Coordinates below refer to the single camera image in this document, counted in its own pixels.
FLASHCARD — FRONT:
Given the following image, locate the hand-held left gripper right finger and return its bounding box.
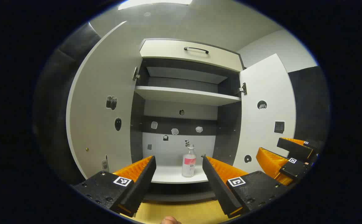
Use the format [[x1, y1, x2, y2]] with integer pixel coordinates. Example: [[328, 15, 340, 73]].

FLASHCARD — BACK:
[[201, 154, 290, 219]]

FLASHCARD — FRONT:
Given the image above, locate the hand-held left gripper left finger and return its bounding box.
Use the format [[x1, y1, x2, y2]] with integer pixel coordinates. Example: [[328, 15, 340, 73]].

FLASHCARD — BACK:
[[72, 156, 157, 218]]

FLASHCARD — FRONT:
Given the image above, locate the clear plastic bottle red label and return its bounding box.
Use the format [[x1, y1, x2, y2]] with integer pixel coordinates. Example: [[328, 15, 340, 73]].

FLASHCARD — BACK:
[[182, 144, 197, 178]]

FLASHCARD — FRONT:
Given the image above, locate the white cabinet door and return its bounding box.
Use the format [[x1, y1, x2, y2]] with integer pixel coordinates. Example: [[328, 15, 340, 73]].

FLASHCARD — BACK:
[[66, 21, 142, 179], [232, 54, 297, 175]]

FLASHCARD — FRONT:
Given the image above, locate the white cabinet shelf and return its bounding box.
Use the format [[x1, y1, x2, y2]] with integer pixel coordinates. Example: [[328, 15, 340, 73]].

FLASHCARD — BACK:
[[134, 86, 241, 106]]

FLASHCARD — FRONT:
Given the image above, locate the black backdrop cloth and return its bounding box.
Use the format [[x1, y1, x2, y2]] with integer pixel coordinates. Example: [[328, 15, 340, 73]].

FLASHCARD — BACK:
[[33, 22, 330, 187]]

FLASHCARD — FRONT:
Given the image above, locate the ceiling light panel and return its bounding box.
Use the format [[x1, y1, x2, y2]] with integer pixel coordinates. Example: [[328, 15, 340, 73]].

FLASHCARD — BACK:
[[118, 0, 193, 11]]

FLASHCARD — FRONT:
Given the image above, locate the black drawer handle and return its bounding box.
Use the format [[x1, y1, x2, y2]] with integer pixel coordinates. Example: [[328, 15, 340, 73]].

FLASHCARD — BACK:
[[184, 47, 209, 54]]

